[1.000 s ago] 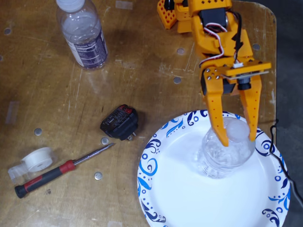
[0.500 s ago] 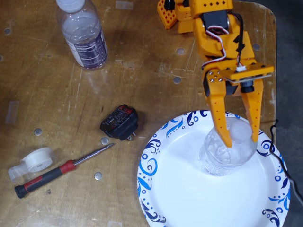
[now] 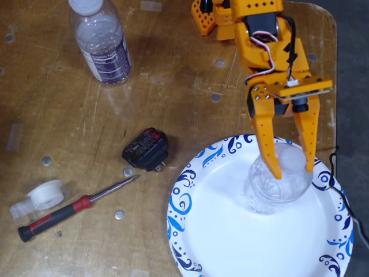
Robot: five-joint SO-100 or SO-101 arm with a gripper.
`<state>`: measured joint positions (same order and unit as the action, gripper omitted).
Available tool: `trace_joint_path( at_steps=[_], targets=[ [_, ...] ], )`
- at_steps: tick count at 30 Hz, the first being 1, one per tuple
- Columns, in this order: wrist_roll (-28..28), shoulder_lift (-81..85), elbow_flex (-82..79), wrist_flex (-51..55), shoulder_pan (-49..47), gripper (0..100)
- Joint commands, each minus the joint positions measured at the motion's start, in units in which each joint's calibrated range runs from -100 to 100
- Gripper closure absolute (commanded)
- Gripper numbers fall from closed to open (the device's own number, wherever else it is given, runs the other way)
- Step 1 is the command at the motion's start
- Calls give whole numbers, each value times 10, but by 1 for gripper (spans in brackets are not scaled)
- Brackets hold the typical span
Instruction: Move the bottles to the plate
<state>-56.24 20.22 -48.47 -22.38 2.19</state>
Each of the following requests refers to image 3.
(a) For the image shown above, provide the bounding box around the clear bottle without label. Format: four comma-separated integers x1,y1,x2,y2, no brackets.
242,144,314,216

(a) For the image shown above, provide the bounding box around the clear bottle with purple label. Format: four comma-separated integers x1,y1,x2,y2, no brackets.
68,0,133,87

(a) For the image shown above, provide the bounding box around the white paper plate blue pattern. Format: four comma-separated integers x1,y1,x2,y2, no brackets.
167,133,355,277

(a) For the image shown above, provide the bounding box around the wrist camera on orange mount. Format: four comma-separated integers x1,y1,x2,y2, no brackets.
272,77,333,114

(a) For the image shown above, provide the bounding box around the white tape roll clear dispenser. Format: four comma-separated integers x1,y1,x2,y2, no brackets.
9,179,70,224

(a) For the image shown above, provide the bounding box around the black power adapter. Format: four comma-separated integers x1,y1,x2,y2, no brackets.
121,127,170,173

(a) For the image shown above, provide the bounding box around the white red servo wire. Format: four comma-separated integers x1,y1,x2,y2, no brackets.
244,30,276,85

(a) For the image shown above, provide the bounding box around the thin black camera cable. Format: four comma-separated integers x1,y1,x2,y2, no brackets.
278,14,299,84

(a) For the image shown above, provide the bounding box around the red black screwdriver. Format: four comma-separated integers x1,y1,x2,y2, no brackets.
17,174,141,242

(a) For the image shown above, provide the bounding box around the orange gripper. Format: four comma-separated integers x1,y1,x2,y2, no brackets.
243,38,321,181

